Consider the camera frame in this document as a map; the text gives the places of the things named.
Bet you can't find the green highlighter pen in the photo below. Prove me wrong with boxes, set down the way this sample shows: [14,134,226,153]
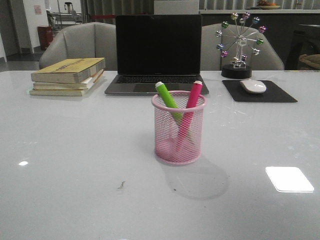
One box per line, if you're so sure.
[155,81,193,141]

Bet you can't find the pink highlighter pen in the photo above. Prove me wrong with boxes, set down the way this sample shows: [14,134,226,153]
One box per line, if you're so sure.
[175,80,203,151]

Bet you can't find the pink mesh pen holder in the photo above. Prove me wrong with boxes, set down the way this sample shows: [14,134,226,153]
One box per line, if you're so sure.
[151,90,207,165]

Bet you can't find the grey open laptop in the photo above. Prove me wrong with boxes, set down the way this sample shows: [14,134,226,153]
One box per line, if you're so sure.
[105,14,203,96]

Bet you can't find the middle white book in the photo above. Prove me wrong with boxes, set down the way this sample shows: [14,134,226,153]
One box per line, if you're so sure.
[33,69,104,90]

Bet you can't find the ferris wheel desk ornament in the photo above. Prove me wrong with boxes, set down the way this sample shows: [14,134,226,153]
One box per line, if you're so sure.
[215,11,267,79]

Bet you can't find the right grey armchair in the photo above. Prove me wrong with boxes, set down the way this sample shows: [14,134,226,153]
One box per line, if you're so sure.
[200,23,284,71]

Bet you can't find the grey armchair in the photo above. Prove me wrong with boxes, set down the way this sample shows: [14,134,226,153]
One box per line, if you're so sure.
[39,22,118,71]
[200,23,284,71]

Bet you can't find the white computer mouse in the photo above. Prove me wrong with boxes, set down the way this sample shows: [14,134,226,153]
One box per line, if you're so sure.
[239,79,267,94]

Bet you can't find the top yellow book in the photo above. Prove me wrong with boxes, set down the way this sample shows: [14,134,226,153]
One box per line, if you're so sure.
[31,57,106,84]

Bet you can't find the yellow book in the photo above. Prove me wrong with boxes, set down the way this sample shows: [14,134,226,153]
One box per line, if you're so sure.
[29,76,103,97]
[31,57,106,84]

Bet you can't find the left grey armchair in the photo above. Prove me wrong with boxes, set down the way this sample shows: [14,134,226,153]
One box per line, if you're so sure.
[39,22,118,71]

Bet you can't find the black mouse pad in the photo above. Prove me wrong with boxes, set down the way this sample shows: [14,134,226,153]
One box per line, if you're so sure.
[222,79,299,104]

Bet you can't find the bottom yellow book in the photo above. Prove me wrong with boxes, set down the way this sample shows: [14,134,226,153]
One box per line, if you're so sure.
[29,76,103,97]

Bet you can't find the red trash bin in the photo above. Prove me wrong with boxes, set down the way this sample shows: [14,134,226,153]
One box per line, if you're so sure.
[37,25,53,50]

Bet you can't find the fruit bowl on counter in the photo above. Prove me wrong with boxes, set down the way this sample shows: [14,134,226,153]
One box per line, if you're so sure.
[257,0,280,10]

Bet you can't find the dark chair far right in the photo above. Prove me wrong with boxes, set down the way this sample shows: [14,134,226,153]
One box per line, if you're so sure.
[285,24,320,70]

